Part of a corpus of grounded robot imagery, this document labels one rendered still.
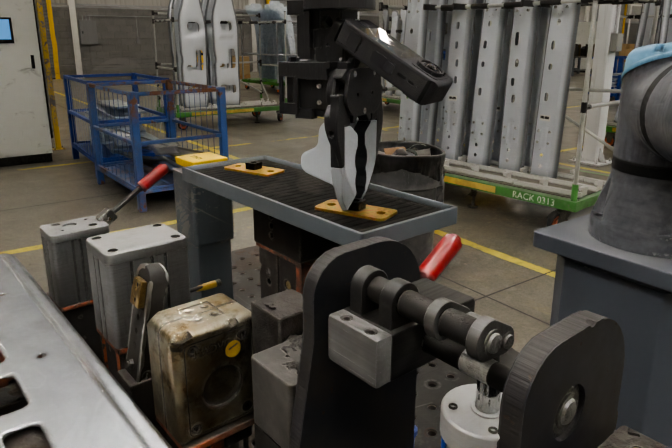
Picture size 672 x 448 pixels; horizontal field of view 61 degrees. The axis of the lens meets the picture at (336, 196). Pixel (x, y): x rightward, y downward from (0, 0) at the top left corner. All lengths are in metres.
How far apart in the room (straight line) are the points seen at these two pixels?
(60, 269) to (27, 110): 6.20
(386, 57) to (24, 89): 6.65
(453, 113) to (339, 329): 4.80
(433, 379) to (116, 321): 0.67
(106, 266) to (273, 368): 0.27
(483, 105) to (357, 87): 4.42
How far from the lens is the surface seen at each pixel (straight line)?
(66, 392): 0.66
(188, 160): 0.89
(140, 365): 0.66
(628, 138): 0.75
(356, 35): 0.55
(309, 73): 0.57
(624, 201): 0.75
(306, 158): 0.60
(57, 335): 0.77
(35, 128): 7.15
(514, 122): 4.82
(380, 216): 0.58
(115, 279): 0.69
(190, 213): 0.90
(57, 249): 0.94
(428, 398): 1.13
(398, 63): 0.53
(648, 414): 0.79
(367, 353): 0.38
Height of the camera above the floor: 1.34
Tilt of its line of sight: 15 degrees down
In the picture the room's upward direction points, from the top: straight up
